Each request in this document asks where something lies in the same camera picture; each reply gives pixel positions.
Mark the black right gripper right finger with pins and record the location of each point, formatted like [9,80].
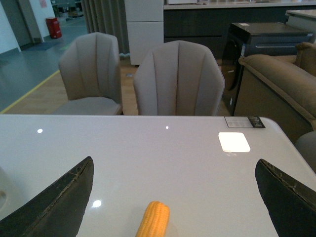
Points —
[291,204]

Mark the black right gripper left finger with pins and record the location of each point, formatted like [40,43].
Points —
[58,210]

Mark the yellow corn cob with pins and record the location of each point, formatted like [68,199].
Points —
[155,220]

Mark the white electric cooking pot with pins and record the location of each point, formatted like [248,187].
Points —
[4,194]

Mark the grey chair right edge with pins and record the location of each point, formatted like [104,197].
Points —
[306,146]

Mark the black table label sticker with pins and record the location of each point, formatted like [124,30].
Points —
[244,122]

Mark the brown sofa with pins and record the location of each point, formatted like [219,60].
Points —
[282,88]

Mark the beige chair left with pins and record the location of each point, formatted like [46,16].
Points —
[90,71]

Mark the beige chair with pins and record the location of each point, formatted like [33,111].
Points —
[179,78]
[90,71]

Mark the beige chair centre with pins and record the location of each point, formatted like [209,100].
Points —
[179,78]

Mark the black washing machine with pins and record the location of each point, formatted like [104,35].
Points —
[246,39]

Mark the grey curtain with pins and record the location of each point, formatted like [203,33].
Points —
[109,17]

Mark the dark kitchen counter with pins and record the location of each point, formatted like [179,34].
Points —
[209,24]

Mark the white refrigerator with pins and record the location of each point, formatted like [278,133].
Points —
[144,19]

